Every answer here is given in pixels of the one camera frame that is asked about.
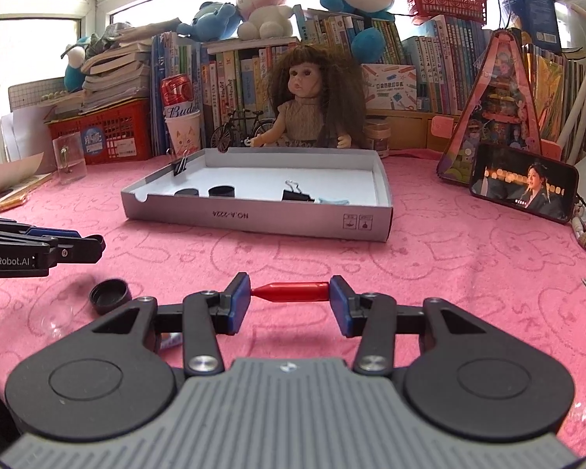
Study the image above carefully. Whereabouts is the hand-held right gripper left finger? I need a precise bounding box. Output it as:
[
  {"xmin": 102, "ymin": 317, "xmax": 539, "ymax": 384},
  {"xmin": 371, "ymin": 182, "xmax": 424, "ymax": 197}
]
[{"xmin": 85, "ymin": 274, "xmax": 252, "ymax": 377}]

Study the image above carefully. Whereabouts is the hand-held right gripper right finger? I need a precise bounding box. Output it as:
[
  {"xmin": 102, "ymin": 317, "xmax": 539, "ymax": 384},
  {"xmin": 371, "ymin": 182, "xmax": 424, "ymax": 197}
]
[{"xmin": 328, "ymin": 275, "xmax": 489, "ymax": 377}]

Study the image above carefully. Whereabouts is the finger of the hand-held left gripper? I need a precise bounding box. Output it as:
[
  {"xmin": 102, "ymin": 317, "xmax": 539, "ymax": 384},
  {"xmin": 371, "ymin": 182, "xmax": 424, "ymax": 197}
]
[
  {"xmin": 46, "ymin": 235, "xmax": 106, "ymax": 269},
  {"xmin": 27, "ymin": 226, "xmax": 82, "ymax": 240}
]

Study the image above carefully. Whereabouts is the red crayon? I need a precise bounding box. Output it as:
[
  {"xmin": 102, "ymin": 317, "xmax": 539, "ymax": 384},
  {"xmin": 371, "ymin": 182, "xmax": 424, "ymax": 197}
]
[{"xmin": 251, "ymin": 281, "xmax": 331, "ymax": 304}]

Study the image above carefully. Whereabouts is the clear plastic lid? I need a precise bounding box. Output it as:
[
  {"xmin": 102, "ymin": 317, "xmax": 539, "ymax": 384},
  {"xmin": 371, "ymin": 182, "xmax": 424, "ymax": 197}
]
[{"xmin": 38, "ymin": 297, "xmax": 80, "ymax": 339}]

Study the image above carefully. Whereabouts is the white cardboard box tray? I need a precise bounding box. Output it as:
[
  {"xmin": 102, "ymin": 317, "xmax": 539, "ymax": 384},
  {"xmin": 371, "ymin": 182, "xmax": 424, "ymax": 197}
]
[{"xmin": 121, "ymin": 148, "xmax": 394, "ymax": 243}]

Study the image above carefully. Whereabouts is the large black binder clip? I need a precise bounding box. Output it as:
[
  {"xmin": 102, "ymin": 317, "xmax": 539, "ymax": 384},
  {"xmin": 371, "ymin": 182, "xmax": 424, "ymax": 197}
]
[{"xmin": 280, "ymin": 180, "xmax": 316, "ymax": 202}]

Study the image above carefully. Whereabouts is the bundle of pencils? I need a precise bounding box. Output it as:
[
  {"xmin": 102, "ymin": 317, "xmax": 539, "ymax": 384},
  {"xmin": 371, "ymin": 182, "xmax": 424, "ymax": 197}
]
[{"xmin": 0, "ymin": 176, "xmax": 55, "ymax": 214}]

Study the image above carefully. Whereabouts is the clear acrylic stand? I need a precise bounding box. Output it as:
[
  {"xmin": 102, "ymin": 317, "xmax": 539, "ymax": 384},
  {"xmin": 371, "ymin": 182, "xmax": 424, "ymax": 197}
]
[{"xmin": 53, "ymin": 132, "xmax": 88, "ymax": 185}]

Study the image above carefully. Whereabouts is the brown paper sheet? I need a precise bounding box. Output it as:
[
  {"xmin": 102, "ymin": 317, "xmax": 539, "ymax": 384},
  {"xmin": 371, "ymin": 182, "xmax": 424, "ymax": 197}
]
[{"xmin": 0, "ymin": 151, "xmax": 46, "ymax": 202}]

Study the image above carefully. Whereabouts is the pink printed towel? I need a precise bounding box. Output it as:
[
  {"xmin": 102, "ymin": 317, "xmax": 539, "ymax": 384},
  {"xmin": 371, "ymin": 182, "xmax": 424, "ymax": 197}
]
[{"xmin": 0, "ymin": 148, "xmax": 586, "ymax": 461}]

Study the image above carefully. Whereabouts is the red plastic basket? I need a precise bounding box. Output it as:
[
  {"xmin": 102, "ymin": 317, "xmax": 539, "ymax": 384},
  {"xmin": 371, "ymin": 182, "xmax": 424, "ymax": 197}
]
[{"xmin": 46, "ymin": 98, "xmax": 152, "ymax": 165}]

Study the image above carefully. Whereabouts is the small black binder clip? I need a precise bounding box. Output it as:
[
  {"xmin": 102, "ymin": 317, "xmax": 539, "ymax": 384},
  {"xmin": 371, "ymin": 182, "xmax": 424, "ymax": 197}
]
[{"xmin": 168, "ymin": 149, "xmax": 191, "ymax": 177}]

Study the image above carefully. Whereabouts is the cat print paper cup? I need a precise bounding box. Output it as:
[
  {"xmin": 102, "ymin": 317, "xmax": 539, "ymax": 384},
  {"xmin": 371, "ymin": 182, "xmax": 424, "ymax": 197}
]
[{"xmin": 163, "ymin": 110, "xmax": 203, "ymax": 158}]

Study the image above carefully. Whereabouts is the blue and white plush toy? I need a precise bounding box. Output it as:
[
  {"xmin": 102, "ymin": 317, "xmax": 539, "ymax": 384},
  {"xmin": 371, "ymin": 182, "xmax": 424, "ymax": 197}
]
[{"xmin": 63, "ymin": 34, "xmax": 95, "ymax": 93}]

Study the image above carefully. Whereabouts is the black miniature bicycle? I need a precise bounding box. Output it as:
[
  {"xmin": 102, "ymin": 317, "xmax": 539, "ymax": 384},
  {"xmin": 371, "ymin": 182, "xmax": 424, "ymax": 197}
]
[{"xmin": 210, "ymin": 107, "xmax": 275, "ymax": 153}]

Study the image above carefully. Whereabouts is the stack of flat books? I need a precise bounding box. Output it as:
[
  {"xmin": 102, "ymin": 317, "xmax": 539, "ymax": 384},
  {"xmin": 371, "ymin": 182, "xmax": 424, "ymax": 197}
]
[{"xmin": 80, "ymin": 34, "xmax": 153, "ymax": 114}]

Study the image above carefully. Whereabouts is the brown lidded jar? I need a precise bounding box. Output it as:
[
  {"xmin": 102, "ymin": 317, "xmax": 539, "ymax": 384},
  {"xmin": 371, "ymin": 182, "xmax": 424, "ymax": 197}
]
[{"xmin": 364, "ymin": 117, "xmax": 392, "ymax": 160}]

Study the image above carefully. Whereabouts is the red beer can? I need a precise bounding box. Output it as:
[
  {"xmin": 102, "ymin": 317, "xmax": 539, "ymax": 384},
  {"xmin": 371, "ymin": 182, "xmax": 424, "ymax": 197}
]
[{"xmin": 160, "ymin": 73, "xmax": 194, "ymax": 119}]

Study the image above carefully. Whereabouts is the wooden drawer organizer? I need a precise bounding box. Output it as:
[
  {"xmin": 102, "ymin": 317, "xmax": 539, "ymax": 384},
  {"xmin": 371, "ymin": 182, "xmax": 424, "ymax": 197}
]
[{"xmin": 366, "ymin": 107, "xmax": 466, "ymax": 150}]

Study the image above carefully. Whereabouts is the long-haired doll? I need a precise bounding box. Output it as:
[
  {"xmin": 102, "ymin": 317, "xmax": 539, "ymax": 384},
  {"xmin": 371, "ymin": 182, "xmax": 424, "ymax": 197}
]
[{"xmin": 247, "ymin": 43, "xmax": 368, "ymax": 150}]

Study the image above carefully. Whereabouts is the pink rubber block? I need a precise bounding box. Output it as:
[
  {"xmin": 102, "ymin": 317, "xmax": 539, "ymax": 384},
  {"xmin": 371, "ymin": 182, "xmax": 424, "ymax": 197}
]
[{"xmin": 431, "ymin": 116, "xmax": 456, "ymax": 139}]

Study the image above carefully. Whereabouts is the black smartphone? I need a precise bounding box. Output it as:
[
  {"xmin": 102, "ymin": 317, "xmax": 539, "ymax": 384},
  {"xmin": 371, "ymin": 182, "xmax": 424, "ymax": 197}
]
[{"xmin": 469, "ymin": 143, "xmax": 580, "ymax": 224}]

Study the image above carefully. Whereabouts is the pencil print white box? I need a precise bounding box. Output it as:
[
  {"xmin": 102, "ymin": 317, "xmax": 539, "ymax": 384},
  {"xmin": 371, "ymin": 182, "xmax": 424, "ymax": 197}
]
[{"xmin": 361, "ymin": 63, "xmax": 419, "ymax": 111}]

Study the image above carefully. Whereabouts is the pink triangular pencil bag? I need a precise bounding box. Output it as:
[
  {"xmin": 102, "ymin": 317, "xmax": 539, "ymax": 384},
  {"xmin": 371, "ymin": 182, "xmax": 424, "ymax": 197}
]
[{"xmin": 437, "ymin": 29, "xmax": 544, "ymax": 187}]

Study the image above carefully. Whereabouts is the blue long-eared plush toy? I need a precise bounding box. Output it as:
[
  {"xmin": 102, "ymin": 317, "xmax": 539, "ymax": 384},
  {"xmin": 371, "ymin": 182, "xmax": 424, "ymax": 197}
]
[{"xmin": 177, "ymin": 2, "xmax": 243, "ymax": 43}]

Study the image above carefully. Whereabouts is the white bunny plush toy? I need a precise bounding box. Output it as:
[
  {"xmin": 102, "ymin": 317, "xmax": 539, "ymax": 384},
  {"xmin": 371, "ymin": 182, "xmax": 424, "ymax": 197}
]
[{"xmin": 232, "ymin": 0, "xmax": 295, "ymax": 41}]

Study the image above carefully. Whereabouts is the row of yellow books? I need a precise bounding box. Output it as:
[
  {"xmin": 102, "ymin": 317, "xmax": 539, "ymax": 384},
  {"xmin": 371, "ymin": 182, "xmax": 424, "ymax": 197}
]
[{"xmin": 522, "ymin": 44, "xmax": 586, "ymax": 159}]

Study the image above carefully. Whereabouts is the red mesh basket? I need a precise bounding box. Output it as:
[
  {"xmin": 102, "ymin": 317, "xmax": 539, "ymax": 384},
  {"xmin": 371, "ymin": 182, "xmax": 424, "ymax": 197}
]
[{"xmin": 400, "ymin": 0, "xmax": 492, "ymax": 26}]

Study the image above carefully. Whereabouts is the dark blue flat box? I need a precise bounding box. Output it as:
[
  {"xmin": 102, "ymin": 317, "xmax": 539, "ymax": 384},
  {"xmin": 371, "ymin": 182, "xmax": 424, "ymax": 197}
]
[{"xmin": 513, "ymin": 0, "xmax": 563, "ymax": 55}]

